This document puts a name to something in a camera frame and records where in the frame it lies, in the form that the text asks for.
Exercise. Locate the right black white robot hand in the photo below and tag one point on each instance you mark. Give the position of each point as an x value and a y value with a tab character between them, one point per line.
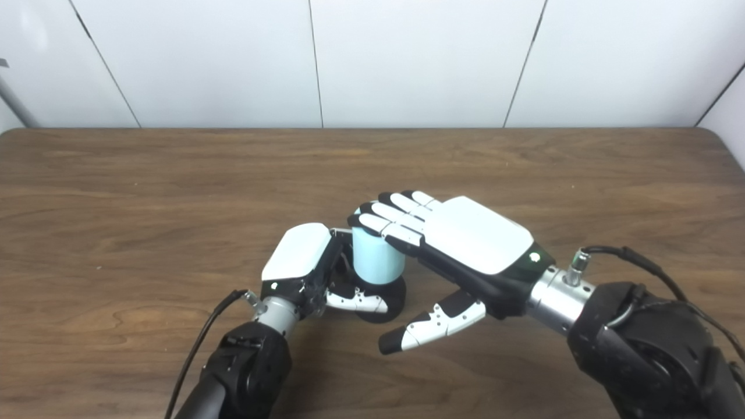
477	233

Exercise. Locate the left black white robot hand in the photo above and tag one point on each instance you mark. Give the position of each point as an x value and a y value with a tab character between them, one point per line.
294	250

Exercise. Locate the light blue cylinder cup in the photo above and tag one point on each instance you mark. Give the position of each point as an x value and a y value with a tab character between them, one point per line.
375	262

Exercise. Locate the black funnel-shaped nozzle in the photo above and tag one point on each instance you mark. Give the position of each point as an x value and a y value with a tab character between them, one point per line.
390	302

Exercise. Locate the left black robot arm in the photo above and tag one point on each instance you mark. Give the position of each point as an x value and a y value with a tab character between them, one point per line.
244	366

